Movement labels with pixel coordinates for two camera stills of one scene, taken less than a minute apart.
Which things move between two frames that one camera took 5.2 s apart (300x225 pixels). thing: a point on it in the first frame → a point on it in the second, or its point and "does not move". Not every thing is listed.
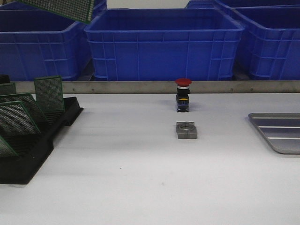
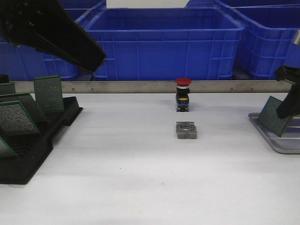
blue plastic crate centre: x=164 y=44 does not move
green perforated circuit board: x=49 y=94 does not move
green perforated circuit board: x=31 y=106 does not move
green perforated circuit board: x=81 y=10 → x=269 y=116
